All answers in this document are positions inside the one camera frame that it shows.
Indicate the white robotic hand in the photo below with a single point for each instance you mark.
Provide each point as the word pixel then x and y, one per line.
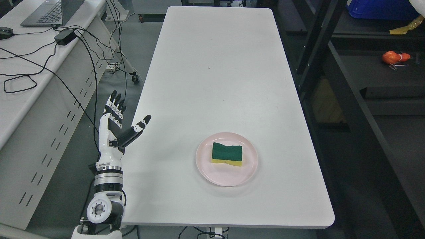
pixel 111 126

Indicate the green yellow sponge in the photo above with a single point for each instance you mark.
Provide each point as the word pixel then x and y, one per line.
pixel 232 155

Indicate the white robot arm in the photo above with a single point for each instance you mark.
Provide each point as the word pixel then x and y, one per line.
pixel 104 213

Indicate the white perforated side desk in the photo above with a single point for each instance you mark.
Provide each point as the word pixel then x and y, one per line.
pixel 44 88

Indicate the black power adapter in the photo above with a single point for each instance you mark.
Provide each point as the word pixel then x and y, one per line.
pixel 65 36

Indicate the white table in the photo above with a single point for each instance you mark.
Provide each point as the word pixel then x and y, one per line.
pixel 222 69

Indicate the pink round plate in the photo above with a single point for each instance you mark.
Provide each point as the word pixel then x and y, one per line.
pixel 223 174

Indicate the grey laptop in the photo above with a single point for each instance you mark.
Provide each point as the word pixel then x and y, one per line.
pixel 53 13

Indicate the black computer mouse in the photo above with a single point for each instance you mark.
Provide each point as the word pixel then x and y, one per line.
pixel 6 33

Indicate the blue plastic bin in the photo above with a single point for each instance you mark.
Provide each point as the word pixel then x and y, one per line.
pixel 381 9

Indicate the orange toy object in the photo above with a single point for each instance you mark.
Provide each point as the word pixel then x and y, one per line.
pixel 390 57

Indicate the yellow tape piece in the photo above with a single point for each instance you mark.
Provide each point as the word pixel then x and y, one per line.
pixel 412 25

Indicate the black metal frame rack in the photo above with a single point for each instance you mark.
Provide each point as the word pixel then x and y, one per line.
pixel 366 117

